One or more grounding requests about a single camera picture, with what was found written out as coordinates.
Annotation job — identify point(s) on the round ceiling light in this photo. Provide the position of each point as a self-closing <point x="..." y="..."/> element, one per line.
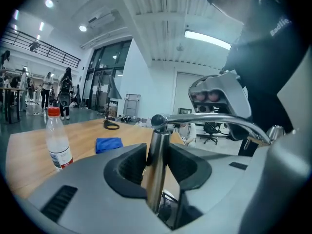
<point x="83" y="28"/>
<point x="49" y="3"/>

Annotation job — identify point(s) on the round wooden table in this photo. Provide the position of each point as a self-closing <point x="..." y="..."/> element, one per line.
<point x="11" y="99"/>

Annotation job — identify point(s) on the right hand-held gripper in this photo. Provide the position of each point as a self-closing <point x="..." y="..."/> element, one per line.
<point x="231" y="94"/>

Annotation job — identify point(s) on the ceiling air conditioner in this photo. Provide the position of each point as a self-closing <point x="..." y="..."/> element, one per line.
<point x="101" y="19"/>

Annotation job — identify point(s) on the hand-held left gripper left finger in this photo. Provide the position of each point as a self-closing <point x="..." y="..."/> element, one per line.
<point x="97" y="199"/>

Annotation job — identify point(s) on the blue cloth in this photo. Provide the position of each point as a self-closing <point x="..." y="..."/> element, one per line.
<point x="108" y="145"/>

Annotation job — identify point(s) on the black desk lamp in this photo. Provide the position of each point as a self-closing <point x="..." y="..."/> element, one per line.
<point x="114" y="91"/>

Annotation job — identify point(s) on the black balcony railing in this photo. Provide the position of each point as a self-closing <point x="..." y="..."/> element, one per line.
<point x="41" y="47"/>

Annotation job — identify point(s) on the glass doors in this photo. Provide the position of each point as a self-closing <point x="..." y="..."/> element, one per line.
<point x="104" y="77"/>

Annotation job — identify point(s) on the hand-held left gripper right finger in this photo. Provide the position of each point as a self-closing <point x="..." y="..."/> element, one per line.
<point x="214" y="179"/>

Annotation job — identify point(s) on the grey folding cart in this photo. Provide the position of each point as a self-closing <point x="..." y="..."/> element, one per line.
<point x="131" y="105"/>

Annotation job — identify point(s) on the clear red-capped water bottle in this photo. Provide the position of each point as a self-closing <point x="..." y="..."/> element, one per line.
<point x="58" y="145"/>

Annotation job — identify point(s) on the person's right hand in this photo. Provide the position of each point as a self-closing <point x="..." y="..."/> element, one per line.
<point x="206" y="96"/>

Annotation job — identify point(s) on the white door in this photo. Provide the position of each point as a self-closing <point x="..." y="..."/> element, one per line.
<point x="186" y="91"/>

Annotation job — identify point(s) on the long ceiling light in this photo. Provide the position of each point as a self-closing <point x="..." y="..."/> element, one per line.
<point x="207" y="39"/>

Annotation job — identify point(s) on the black office chair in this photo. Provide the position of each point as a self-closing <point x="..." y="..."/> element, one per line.
<point x="214" y="130"/>

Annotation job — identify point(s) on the person's black shirt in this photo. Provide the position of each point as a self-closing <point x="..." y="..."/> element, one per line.
<point x="263" y="69"/>

